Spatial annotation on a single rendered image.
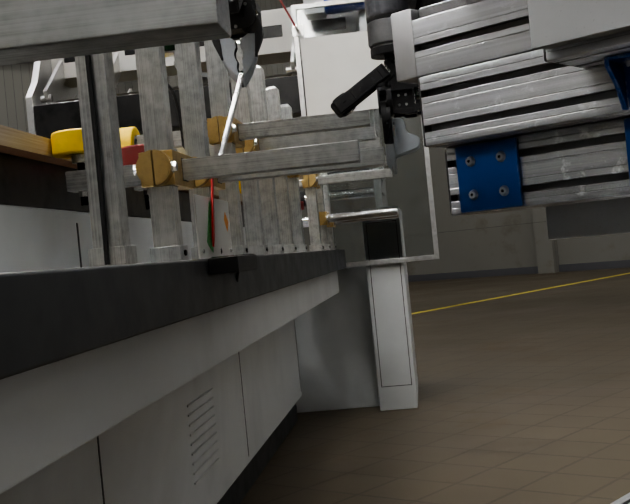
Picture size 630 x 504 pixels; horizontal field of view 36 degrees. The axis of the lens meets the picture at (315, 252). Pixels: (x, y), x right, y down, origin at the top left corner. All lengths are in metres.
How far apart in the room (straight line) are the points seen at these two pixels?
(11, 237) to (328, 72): 2.93
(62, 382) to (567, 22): 0.62
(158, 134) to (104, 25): 0.99
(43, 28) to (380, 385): 3.83
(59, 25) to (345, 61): 3.80
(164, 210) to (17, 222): 0.21
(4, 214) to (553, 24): 0.77
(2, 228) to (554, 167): 0.73
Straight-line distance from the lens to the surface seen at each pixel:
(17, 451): 0.90
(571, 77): 1.17
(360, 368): 4.34
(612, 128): 1.20
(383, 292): 4.18
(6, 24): 0.45
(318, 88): 4.22
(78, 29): 0.44
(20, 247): 1.45
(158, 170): 1.39
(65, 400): 1.00
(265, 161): 1.43
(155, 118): 1.43
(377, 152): 1.66
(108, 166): 1.16
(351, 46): 4.24
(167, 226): 1.41
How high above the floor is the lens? 0.69
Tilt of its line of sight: level
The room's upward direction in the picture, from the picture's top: 6 degrees counter-clockwise
